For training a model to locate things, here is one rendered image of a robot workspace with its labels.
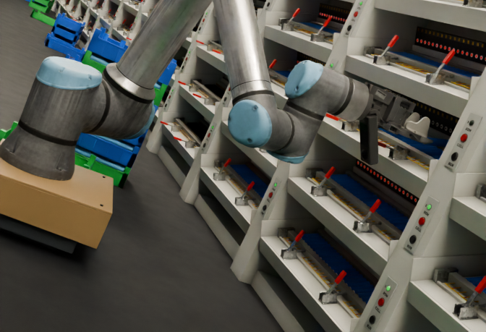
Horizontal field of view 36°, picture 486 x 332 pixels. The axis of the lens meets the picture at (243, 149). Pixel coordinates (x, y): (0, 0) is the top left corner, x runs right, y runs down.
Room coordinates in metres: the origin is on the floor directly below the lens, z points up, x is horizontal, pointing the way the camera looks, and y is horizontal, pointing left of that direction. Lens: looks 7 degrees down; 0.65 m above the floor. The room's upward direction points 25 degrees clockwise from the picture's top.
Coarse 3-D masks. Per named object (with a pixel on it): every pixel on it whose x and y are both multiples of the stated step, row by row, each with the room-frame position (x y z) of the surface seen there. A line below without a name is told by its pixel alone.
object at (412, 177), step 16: (320, 128) 2.15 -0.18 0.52; (336, 128) 2.06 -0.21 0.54; (336, 144) 2.05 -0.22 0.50; (352, 144) 1.96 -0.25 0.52; (384, 160) 1.80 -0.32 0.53; (400, 160) 1.78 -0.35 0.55; (432, 160) 1.62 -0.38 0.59; (400, 176) 1.73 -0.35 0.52; (416, 176) 1.67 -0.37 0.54; (416, 192) 1.66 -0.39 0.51
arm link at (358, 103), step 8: (352, 80) 1.67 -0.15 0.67; (360, 88) 1.66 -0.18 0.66; (352, 96) 1.65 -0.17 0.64; (360, 96) 1.65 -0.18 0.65; (368, 96) 1.66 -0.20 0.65; (352, 104) 1.65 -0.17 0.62; (360, 104) 1.65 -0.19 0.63; (344, 112) 1.66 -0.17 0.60; (352, 112) 1.66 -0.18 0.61; (360, 112) 1.66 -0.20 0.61; (352, 120) 1.68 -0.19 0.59
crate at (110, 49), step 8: (96, 32) 2.56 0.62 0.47; (104, 32) 2.74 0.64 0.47; (96, 40) 2.56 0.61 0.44; (104, 40) 2.56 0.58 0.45; (112, 40) 2.76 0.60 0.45; (88, 48) 2.56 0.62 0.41; (96, 48) 2.56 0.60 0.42; (104, 48) 2.57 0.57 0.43; (112, 48) 2.57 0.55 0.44; (120, 48) 2.57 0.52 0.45; (104, 56) 2.57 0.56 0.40; (112, 56) 2.57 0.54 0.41; (120, 56) 2.58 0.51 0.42; (176, 64) 2.61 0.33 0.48; (168, 72) 2.60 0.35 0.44; (160, 80) 2.60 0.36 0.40; (168, 80) 2.60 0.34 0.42
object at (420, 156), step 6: (354, 120) 2.08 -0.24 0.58; (378, 132) 1.95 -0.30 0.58; (384, 132) 1.95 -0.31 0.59; (378, 138) 1.95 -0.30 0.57; (384, 138) 1.92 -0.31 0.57; (390, 138) 1.89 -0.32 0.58; (396, 138) 1.90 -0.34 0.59; (390, 144) 1.89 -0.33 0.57; (396, 144) 1.86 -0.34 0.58; (402, 144) 1.84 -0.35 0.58; (414, 150) 1.79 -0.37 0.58; (414, 156) 1.78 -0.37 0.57; (420, 156) 1.76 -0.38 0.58; (426, 156) 1.75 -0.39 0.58; (414, 162) 1.75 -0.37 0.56; (420, 162) 1.74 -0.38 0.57; (426, 162) 1.74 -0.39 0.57; (426, 168) 1.70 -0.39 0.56
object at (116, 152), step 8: (80, 136) 2.57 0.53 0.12; (88, 136) 2.58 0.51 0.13; (80, 144) 2.57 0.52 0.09; (88, 144) 2.58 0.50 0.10; (96, 144) 2.58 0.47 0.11; (104, 144) 2.59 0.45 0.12; (112, 144) 2.59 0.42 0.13; (96, 152) 2.58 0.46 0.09; (104, 152) 2.59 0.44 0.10; (112, 152) 2.59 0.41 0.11; (120, 152) 2.60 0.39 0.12; (128, 152) 2.60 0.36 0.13; (136, 152) 2.60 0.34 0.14; (112, 160) 2.59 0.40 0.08; (120, 160) 2.60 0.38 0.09; (128, 160) 2.60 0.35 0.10
